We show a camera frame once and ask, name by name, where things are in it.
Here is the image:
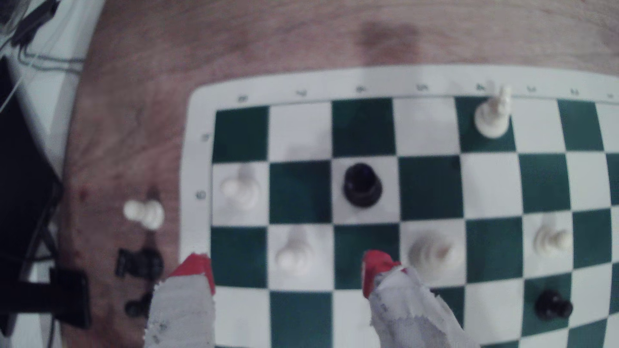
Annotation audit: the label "black chess pawn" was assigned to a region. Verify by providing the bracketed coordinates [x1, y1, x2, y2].
[125, 291, 155, 320]
[534, 289, 574, 322]

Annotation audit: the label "green and white chess board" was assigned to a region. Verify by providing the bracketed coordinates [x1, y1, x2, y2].
[179, 65, 619, 348]

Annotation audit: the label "white chess pawn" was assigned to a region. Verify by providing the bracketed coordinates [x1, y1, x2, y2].
[275, 226, 316, 276]
[220, 164, 262, 211]
[474, 85, 512, 140]
[123, 199, 165, 231]
[533, 225, 574, 257]

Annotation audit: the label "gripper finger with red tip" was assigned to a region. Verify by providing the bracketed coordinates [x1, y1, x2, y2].
[144, 252, 217, 348]
[362, 250, 479, 348]

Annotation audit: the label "black cables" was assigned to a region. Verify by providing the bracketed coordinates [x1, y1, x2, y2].
[0, 0, 87, 74]

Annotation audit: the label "black chess piece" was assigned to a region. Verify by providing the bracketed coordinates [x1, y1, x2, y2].
[342, 163, 383, 208]

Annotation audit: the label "black chess knight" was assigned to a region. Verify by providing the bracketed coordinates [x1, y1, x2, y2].
[115, 247, 165, 281]

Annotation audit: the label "black flat box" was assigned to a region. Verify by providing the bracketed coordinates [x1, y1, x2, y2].
[0, 57, 65, 291]

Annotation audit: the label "black clamp stand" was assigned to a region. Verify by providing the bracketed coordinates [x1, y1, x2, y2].
[0, 265, 93, 336]

